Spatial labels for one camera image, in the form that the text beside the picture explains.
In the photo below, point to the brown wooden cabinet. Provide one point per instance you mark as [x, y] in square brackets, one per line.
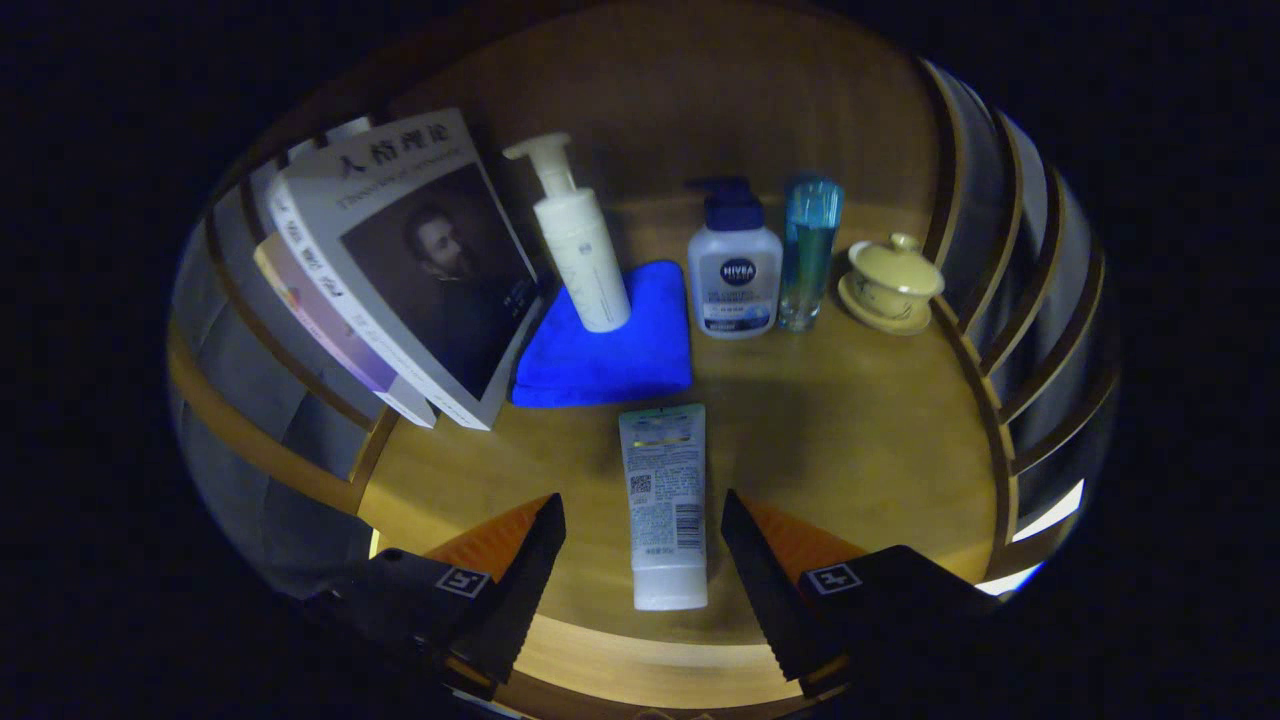
[700, 90]

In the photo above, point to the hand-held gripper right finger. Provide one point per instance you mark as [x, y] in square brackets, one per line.
[775, 590]

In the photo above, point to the wooden drawer with black knob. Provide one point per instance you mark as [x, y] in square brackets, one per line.
[620, 694]

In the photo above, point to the teal slim bottle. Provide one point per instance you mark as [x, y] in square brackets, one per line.
[808, 250]

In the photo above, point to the purple paperback book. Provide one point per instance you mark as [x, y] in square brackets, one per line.
[330, 330]

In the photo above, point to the yellow saucer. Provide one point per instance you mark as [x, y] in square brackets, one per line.
[890, 324]

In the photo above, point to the yellow lidded tea cup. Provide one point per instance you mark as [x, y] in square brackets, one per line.
[895, 275]

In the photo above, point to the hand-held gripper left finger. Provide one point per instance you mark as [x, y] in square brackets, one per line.
[515, 590]

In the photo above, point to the white grey side cabinet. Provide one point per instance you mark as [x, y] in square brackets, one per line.
[1050, 515]

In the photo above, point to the white bottle with blue cap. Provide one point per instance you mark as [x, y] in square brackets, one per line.
[735, 280]

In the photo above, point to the wooden countertop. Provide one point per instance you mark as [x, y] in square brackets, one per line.
[830, 430]

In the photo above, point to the white facial cleanser tube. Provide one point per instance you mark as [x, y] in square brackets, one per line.
[665, 500]

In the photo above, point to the cream pump bottle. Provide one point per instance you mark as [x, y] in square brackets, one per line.
[585, 250]

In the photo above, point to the blue folded cloth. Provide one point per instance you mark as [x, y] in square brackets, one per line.
[610, 360]

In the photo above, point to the white book with portrait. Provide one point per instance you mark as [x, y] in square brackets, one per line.
[430, 260]

